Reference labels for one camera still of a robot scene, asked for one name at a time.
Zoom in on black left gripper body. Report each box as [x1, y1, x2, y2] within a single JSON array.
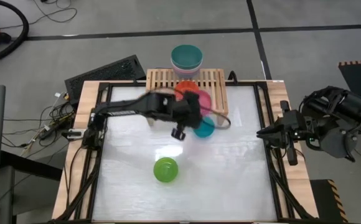
[[167, 91, 203, 129]]

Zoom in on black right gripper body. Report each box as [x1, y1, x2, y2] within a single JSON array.
[[275, 110, 314, 149]]

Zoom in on small pink bowl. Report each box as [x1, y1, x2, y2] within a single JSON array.
[[197, 90, 213, 116]]

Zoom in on small orange bowl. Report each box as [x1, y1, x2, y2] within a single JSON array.
[[174, 80, 200, 100]]

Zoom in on small blue bowl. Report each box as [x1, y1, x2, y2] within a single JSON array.
[[192, 116, 215, 139]]

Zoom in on large teal bowl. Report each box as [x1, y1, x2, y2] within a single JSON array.
[[171, 44, 204, 71]]

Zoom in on small green bowl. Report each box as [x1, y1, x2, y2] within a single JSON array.
[[153, 157, 179, 183]]

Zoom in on wooden slatted shelf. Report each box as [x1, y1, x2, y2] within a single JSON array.
[[145, 68, 230, 126]]

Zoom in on large white bowl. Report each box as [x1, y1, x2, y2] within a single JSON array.
[[171, 63, 202, 80]]

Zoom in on black perforated mat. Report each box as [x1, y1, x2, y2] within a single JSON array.
[[64, 55, 147, 100]]

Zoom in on black desk board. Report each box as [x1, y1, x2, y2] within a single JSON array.
[[0, 151, 63, 182]]

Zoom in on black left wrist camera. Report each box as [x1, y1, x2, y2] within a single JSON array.
[[171, 126, 187, 141]]

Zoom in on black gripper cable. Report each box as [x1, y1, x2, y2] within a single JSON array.
[[205, 113, 232, 130]]

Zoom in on black aluminium table frame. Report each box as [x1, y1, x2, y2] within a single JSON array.
[[54, 80, 320, 224]]

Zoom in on tangled cables bundle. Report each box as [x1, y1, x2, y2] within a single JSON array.
[[2, 101, 75, 156]]

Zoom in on thin black floor cable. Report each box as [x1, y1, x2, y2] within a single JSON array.
[[0, 0, 78, 30]]

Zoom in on black vacuum hose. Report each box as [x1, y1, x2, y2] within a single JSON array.
[[0, 0, 30, 63]]

